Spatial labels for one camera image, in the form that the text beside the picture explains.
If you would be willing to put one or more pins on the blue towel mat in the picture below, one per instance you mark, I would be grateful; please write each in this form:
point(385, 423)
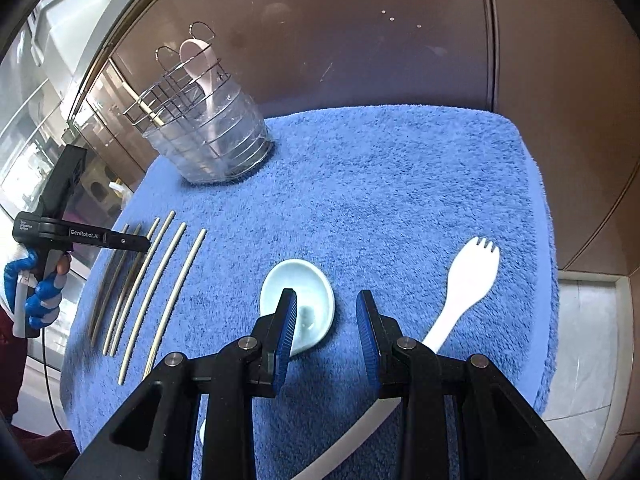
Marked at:
point(379, 198)

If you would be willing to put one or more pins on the blue gloved left hand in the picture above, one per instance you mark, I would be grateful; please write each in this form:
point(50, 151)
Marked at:
point(42, 308)

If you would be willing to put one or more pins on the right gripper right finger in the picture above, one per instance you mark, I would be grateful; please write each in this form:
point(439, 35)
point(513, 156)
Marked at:
point(456, 414)

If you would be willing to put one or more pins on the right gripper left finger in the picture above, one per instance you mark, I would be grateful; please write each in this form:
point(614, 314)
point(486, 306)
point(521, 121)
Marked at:
point(152, 434)

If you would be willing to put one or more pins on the white plastic spork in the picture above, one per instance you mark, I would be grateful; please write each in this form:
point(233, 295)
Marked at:
point(470, 278)

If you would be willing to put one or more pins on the light blue plastic spoon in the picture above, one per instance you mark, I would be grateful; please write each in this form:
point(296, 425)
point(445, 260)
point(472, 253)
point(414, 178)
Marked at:
point(258, 291)

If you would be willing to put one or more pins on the pink plastic spoon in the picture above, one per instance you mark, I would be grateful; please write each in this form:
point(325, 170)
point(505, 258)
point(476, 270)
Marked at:
point(201, 64)

